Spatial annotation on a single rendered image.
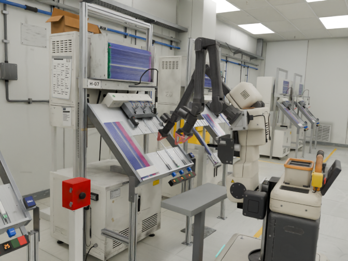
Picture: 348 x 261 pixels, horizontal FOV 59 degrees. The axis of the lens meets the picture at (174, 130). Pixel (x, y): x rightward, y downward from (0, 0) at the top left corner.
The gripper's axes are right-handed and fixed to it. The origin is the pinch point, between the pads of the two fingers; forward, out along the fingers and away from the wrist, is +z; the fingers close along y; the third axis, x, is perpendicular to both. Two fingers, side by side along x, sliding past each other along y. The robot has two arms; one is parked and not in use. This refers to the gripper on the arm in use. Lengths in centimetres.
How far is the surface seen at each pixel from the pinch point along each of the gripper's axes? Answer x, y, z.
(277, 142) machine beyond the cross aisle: 17, -452, 50
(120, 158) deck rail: 7.9, 48.8, 3.7
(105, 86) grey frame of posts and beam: -46, 34, -15
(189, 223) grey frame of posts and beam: 62, -22, 44
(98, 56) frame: -62, 39, -29
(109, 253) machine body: 44, 43, 71
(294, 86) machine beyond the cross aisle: -65, -594, -44
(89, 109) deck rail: -36, 49, -1
